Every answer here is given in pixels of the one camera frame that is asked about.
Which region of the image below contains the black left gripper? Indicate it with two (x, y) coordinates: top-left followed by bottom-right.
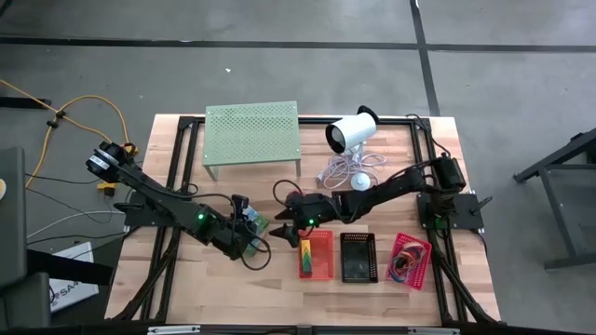
(211, 194), (270, 261)

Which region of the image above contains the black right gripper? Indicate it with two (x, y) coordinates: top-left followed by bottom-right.
(269, 190), (339, 248)

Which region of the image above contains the black rubber band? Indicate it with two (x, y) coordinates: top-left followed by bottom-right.
(394, 248), (415, 270)

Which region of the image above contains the white desk lamp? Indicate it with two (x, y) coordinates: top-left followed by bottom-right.
(324, 104), (381, 162)

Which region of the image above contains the orange plastic basket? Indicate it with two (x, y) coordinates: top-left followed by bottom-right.
(297, 230), (336, 281)

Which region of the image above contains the black plastic basket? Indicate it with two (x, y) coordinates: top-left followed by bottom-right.
(339, 231), (380, 284)

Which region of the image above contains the green perforated metal shelf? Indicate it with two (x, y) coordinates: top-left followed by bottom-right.
(201, 100), (303, 181)

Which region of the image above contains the red plastic basket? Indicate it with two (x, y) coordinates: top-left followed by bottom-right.
(384, 231), (434, 292)

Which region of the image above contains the black table edge beam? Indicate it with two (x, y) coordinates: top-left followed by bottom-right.
(0, 320), (596, 335)

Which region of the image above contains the white printed box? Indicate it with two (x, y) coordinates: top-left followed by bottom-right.
(47, 240), (101, 314)

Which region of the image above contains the grey monitor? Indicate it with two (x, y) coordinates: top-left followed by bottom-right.
(0, 146), (28, 289)

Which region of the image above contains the black floor strip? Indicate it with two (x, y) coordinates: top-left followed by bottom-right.
(0, 96), (52, 109)

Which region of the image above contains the black side table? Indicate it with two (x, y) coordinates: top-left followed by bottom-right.
(513, 127), (596, 272)

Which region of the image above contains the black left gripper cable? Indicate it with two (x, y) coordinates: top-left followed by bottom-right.
(237, 231), (273, 273)

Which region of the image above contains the white lamp power cord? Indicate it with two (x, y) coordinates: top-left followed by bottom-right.
(317, 152), (387, 191)

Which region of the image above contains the round white cord switch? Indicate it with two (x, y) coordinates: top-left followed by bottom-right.
(349, 172), (373, 193)

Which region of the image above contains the thin black power cable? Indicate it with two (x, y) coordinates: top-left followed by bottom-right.
(405, 114), (451, 159)

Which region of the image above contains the white floor cable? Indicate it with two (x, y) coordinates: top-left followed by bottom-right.
(25, 209), (128, 241)

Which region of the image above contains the black floor cable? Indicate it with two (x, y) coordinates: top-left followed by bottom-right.
(25, 172), (106, 186)
(25, 187), (127, 225)

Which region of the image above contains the yellow extension cable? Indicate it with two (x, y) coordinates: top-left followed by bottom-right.
(0, 78), (139, 196)

